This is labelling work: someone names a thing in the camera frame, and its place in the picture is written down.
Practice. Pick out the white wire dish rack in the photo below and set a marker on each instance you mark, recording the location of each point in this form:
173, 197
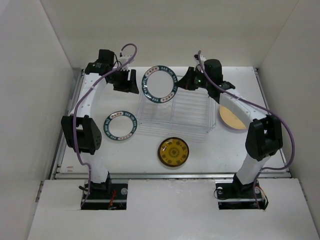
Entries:
189, 113

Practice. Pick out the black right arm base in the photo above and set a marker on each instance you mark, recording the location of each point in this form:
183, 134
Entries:
230, 198

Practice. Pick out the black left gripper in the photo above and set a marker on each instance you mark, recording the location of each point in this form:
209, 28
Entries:
128, 86

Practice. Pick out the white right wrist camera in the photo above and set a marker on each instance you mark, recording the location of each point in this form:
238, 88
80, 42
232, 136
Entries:
199, 59

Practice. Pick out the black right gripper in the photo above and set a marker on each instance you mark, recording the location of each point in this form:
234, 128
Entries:
186, 82

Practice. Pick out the purple plate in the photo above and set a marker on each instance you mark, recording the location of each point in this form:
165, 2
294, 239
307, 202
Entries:
232, 128

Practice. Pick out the green rimmed white plate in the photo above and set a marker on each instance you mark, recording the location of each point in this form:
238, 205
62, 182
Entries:
120, 125

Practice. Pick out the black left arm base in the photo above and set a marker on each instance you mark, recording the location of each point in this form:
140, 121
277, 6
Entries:
113, 200

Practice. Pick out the yellow patterned plate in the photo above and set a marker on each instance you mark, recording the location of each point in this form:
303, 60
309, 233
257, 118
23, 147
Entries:
173, 152

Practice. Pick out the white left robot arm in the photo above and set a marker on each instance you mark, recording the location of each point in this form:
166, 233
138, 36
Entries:
79, 128

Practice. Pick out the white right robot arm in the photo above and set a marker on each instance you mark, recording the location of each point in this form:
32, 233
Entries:
264, 132

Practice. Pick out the tan plate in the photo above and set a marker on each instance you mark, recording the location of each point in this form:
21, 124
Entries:
229, 118

